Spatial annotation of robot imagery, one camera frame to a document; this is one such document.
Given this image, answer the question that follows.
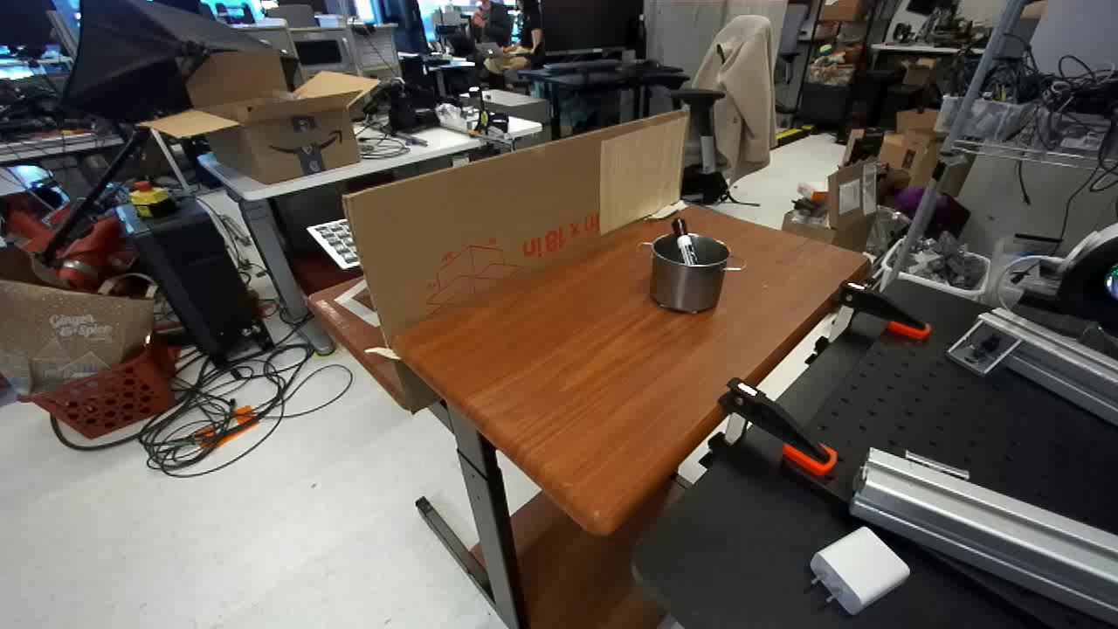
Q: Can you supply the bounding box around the small steel pot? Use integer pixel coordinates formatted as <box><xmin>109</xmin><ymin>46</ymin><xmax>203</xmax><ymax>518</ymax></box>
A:
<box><xmin>646</xmin><ymin>226</ymin><xmax>740</xmax><ymax>318</ymax></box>

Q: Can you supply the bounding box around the brown cardboard panel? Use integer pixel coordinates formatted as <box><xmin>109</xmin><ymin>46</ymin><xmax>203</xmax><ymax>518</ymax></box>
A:
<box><xmin>343</xmin><ymin>107</ymin><xmax>691</xmax><ymax>347</ymax></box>

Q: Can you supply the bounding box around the white desk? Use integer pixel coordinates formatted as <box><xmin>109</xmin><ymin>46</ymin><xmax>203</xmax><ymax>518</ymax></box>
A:
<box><xmin>194</xmin><ymin>120</ymin><xmax>491</xmax><ymax>329</ymax></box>

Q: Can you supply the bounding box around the white perforated plate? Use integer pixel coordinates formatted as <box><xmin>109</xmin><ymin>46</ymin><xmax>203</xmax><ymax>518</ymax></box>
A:
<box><xmin>302</xmin><ymin>214</ymin><xmax>366</xmax><ymax>272</ymax></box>

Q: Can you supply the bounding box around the beige jacket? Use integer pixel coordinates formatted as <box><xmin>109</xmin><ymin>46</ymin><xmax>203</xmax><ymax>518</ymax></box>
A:
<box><xmin>691</xmin><ymin>11</ymin><xmax>782</xmax><ymax>178</ymax></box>

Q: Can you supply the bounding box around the labelled small cardboard box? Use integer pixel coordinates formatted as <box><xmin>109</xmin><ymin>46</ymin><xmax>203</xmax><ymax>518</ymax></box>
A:
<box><xmin>829</xmin><ymin>158</ymin><xmax>882</xmax><ymax>222</ymax></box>

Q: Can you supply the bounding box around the open cardboard shipping box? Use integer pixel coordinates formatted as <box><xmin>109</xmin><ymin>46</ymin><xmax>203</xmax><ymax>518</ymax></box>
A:
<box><xmin>136</xmin><ymin>47</ymin><xmax>383</xmax><ymax>184</ymax></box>

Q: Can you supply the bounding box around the black equipment case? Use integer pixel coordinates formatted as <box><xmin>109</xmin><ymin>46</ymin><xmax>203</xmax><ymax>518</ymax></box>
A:
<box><xmin>114</xmin><ymin>189</ymin><xmax>264</xmax><ymax>362</ymax></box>

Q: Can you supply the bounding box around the black perforated base board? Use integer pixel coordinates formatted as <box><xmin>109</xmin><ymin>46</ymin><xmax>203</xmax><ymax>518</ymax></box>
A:
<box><xmin>633</xmin><ymin>274</ymin><xmax>1118</xmax><ymax>629</ymax></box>

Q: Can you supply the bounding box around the white power adapter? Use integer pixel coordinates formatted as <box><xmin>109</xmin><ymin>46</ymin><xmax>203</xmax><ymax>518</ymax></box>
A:
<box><xmin>808</xmin><ymin>523</ymin><xmax>914</xmax><ymax>619</ymax></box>

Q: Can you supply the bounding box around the grey metal stand pole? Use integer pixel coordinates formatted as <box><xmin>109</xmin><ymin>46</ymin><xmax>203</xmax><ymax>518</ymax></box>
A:
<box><xmin>882</xmin><ymin>0</ymin><xmax>1032</xmax><ymax>294</ymax></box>

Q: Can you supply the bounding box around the red plastic crate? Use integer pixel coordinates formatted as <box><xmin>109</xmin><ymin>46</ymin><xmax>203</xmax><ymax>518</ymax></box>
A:
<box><xmin>31</xmin><ymin>342</ymin><xmax>185</xmax><ymax>442</ymax></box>

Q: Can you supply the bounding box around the brown paper bag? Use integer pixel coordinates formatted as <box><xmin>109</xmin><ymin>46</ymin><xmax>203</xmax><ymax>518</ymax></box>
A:
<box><xmin>0</xmin><ymin>274</ymin><xmax>161</xmax><ymax>399</ymax></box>

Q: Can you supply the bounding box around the black photo light cover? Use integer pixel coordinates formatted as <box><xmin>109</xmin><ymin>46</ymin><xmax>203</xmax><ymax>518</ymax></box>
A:
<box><xmin>54</xmin><ymin>0</ymin><xmax>277</xmax><ymax>120</ymax></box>

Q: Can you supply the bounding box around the dark metal table frame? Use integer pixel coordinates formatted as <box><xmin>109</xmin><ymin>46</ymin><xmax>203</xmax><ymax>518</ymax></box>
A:
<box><xmin>413</xmin><ymin>399</ymin><xmax>535</xmax><ymax>629</ymax></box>

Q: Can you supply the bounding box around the black clamp orange handle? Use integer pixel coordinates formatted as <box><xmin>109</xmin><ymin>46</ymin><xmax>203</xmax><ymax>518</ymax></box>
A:
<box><xmin>837</xmin><ymin>278</ymin><xmax>936</xmax><ymax>349</ymax></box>
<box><xmin>716</xmin><ymin>378</ymin><xmax>840</xmax><ymax>485</ymax></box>

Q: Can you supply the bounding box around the floor cable tangle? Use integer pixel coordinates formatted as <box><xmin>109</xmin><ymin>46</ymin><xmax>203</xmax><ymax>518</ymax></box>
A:
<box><xmin>45</xmin><ymin>334</ymin><xmax>361</xmax><ymax>481</ymax></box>

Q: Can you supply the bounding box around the aluminium extrusion rail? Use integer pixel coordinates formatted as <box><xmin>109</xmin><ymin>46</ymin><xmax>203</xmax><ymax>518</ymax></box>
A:
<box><xmin>848</xmin><ymin>448</ymin><xmax>1118</xmax><ymax>626</ymax></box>

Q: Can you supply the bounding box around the silver metal bracket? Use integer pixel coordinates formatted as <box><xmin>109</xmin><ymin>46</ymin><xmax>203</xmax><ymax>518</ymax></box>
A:
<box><xmin>944</xmin><ymin>304</ymin><xmax>1118</xmax><ymax>429</ymax></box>

